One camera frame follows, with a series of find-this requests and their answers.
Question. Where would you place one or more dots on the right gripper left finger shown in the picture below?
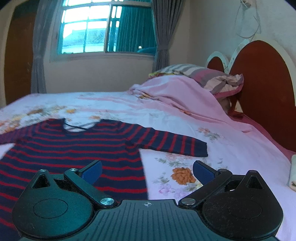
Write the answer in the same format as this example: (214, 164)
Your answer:
(60, 205)

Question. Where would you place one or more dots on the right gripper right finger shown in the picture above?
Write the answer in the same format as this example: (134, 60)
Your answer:
(233, 207)

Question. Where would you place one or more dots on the navy red striped sweater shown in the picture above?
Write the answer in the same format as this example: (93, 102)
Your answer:
(48, 145)

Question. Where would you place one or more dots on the white folded towel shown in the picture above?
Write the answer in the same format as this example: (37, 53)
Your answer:
(292, 177)

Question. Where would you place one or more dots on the pink blanket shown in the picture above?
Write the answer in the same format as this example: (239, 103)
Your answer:
(190, 98)

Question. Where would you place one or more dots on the floral bed sheet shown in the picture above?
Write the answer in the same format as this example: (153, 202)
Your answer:
(167, 175)

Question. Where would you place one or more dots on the red white headboard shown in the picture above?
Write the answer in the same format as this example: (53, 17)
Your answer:
(268, 93)

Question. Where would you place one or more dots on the striped pillow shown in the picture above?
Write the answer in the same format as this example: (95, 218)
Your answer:
(218, 83)

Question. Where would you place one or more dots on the brown wooden door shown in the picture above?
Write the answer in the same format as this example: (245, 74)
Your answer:
(19, 51)

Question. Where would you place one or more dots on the window with teal glass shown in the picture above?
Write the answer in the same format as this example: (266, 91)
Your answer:
(102, 27)

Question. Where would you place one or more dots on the grey curtain left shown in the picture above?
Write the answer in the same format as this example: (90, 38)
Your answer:
(45, 14)

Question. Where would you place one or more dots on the grey curtain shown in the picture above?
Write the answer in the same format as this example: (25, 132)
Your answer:
(165, 16)
(45, 14)

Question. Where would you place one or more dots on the grey curtain right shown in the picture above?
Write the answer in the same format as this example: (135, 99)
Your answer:
(165, 16)

